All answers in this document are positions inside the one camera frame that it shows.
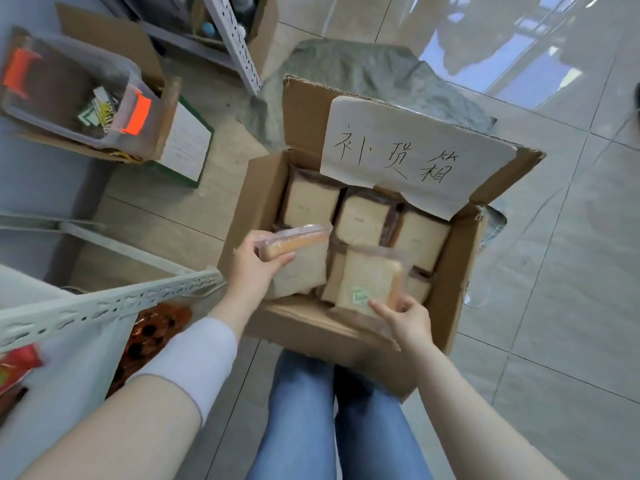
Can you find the person's right hand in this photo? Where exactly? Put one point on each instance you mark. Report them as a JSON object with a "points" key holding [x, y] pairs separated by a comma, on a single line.
{"points": [[412, 327]]}

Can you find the person's left hand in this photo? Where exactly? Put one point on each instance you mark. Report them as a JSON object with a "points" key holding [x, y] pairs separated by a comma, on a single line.
{"points": [[250, 279]]}

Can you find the clear bread packet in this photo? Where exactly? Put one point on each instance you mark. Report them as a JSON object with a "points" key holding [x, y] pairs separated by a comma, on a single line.
{"points": [[365, 279], [300, 274]]}

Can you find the brown cardboard box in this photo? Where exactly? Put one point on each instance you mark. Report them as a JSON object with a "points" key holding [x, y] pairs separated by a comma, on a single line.
{"points": [[310, 324]]}

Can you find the pile of bread packets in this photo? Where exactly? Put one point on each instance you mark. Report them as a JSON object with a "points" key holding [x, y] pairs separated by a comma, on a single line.
{"points": [[310, 199]]}

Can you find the white metal shelf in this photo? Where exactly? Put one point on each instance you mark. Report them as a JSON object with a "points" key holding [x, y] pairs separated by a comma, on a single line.
{"points": [[100, 307]]}

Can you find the person's left forearm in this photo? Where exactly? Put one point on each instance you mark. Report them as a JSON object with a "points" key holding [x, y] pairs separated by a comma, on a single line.
{"points": [[110, 434]]}

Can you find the person's right forearm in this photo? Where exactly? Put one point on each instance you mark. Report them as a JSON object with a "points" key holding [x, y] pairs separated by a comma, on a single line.
{"points": [[475, 424]]}

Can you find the person's blue jeans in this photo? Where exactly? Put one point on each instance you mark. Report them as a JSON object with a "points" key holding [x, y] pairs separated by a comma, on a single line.
{"points": [[300, 424]]}

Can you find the white arm sleeve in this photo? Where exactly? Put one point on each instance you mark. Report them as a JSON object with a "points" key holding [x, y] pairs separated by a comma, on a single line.
{"points": [[190, 359]]}

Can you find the orange packet with dark pieces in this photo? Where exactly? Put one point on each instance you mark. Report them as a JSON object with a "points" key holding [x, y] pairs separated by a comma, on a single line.
{"points": [[150, 339]]}

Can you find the green clipboard with paper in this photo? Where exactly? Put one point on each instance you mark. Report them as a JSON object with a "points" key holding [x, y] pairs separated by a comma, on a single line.
{"points": [[187, 144]]}

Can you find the white handwritten paper sheet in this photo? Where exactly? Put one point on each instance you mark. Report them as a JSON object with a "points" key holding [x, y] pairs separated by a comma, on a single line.
{"points": [[415, 129]]}

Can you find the green yellow sachets bundle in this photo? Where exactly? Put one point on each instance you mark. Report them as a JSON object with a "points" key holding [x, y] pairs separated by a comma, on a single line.
{"points": [[100, 109]]}

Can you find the grey green woven sack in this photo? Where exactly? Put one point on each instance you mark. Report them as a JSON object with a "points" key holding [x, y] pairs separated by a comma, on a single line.
{"points": [[360, 69]]}

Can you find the cluster of red snack packets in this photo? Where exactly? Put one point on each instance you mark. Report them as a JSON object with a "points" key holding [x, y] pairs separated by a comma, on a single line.
{"points": [[17, 367]]}

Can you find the clear white capped bottle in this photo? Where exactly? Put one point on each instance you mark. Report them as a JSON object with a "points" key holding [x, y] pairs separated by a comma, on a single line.
{"points": [[241, 30]]}

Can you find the teal capped bottle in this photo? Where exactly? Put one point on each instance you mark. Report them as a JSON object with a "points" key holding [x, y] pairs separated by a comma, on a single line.
{"points": [[208, 30]]}

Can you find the brown bottle carton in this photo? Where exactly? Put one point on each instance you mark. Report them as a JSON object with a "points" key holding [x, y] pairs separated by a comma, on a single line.
{"points": [[265, 24]]}

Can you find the green plastic bottle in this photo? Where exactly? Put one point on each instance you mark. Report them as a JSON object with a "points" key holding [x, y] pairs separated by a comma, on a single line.
{"points": [[243, 4]]}

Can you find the clear bin with orange latches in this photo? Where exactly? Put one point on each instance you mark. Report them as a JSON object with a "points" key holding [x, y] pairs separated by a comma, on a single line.
{"points": [[50, 59]]}

